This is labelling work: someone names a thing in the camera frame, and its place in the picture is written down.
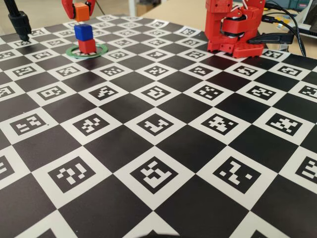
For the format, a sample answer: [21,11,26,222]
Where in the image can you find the green ring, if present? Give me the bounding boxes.
[65,43,109,60]

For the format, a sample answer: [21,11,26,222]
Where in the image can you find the cardboard box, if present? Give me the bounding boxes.
[137,4,152,16]

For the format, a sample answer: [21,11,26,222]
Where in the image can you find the orange cube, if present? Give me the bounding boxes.
[74,2,90,22]

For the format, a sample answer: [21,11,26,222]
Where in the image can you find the red cube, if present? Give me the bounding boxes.
[78,39,97,54]

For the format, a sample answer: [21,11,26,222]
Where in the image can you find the blue cube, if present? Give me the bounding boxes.
[74,23,94,41]

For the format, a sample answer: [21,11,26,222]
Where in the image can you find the black white marker board mat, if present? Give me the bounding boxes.
[0,14,317,238]

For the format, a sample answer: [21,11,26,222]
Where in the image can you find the white table leg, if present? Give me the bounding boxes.
[128,0,138,17]

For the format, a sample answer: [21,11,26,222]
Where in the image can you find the red robot base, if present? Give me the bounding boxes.
[207,37,264,59]

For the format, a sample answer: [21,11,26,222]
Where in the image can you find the grey white device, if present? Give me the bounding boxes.
[296,0,317,38]

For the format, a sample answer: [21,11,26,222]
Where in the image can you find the black usb plug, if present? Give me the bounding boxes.
[262,14,282,24]

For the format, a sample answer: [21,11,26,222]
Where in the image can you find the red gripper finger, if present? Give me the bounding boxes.
[61,0,76,20]
[85,0,98,18]

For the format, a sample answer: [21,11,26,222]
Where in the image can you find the black cable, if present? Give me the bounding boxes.
[265,1,307,57]

